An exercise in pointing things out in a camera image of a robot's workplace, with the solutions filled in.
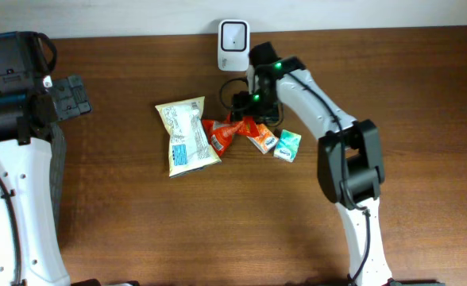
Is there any orange tissue pack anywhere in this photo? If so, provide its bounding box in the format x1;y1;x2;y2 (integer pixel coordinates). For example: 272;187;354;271
248;124;279;154

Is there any teal tissue pack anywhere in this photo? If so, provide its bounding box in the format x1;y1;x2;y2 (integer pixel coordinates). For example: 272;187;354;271
273;129;302;163

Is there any orange snack packet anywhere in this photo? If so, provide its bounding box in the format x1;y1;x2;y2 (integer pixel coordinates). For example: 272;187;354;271
202;117;260;157

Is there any cream chips bag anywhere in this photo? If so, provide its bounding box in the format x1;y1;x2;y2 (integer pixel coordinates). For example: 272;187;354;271
155;96;222;178

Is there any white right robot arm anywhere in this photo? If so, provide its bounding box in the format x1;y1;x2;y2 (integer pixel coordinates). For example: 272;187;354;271
232;42;399;285

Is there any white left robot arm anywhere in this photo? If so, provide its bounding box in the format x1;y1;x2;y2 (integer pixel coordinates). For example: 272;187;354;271
0;31;92;285

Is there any white barcode scanner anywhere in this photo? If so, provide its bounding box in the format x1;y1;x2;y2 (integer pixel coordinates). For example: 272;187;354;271
218;19;250;72

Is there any black camera cable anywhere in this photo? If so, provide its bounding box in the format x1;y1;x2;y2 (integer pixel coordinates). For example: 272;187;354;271
218;77;250;110

